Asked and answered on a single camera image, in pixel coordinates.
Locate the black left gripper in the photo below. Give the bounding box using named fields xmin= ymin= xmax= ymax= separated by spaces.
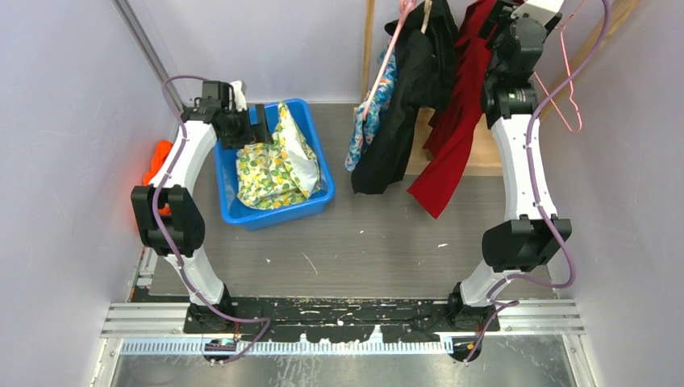
xmin=221 ymin=104 xmax=273 ymax=151

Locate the lemon print skirt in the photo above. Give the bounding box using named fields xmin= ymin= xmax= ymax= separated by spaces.
xmin=236 ymin=101 xmax=321 ymax=210

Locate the red pleated skirt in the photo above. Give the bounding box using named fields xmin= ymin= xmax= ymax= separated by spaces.
xmin=407 ymin=1 xmax=495 ymax=219

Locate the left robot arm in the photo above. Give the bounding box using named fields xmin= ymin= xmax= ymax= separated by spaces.
xmin=131 ymin=78 xmax=272 ymax=333

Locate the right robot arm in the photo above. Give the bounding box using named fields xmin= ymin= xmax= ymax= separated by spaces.
xmin=445 ymin=1 xmax=572 ymax=331

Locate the pink plastic hanger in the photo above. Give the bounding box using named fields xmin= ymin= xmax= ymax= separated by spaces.
xmin=362 ymin=0 xmax=418 ymax=120

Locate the blue plastic bin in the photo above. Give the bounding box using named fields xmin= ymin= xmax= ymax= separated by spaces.
xmin=213 ymin=98 xmax=336 ymax=231

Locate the blue floral garment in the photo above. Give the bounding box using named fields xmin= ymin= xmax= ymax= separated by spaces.
xmin=344 ymin=51 xmax=398 ymax=172

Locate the orange cloth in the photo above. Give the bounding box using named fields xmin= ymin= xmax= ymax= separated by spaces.
xmin=143 ymin=140 xmax=173 ymax=193

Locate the black garment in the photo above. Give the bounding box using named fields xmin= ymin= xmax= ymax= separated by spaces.
xmin=350 ymin=1 xmax=458 ymax=195

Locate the wooden rack base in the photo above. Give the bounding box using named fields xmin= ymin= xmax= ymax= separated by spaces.
xmin=405 ymin=106 xmax=504 ymax=177

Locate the aluminium frame rail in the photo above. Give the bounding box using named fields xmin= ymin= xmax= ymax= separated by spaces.
xmin=111 ymin=0 xmax=169 ymax=85

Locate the wooden rack post left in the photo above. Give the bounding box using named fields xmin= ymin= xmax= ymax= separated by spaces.
xmin=361 ymin=0 xmax=375 ymax=98

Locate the wooden rack post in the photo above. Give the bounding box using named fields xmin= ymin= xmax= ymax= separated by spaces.
xmin=553 ymin=0 xmax=642 ymax=102
xmin=361 ymin=0 xmax=375 ymax=98

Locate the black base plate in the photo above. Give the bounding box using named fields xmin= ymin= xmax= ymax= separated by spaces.
xmin=183 ymin=297 xmax=500 ymax=343

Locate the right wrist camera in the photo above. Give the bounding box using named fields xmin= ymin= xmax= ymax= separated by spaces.
xmin=511 ymin=0 xmax=564 ymax=24

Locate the wooden rack post right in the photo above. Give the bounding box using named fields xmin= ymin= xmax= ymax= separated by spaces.
xmin=553 ymin=0 xmax=642 ymax=102

